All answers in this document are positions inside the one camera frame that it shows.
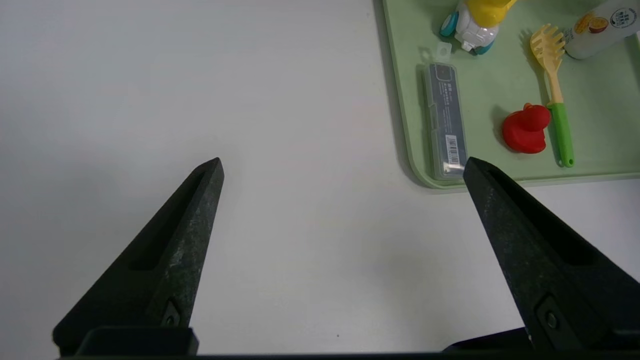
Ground blue and white drink bottle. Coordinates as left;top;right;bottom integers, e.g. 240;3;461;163
563;0;640;60

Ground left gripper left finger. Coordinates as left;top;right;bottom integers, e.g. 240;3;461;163
52;157;225;357

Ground red rubber duck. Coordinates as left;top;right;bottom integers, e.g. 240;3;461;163
502;103;552;154

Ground light green plastic tray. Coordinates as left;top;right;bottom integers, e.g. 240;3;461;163
382;0;640;190

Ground yellow pasta spoon green handle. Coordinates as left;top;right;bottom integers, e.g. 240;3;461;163
530;23;575;168

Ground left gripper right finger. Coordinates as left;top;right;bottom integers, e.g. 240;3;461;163
463;157;640;353

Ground yellow duck toy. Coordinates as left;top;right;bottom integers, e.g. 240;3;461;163
440;0;518;55

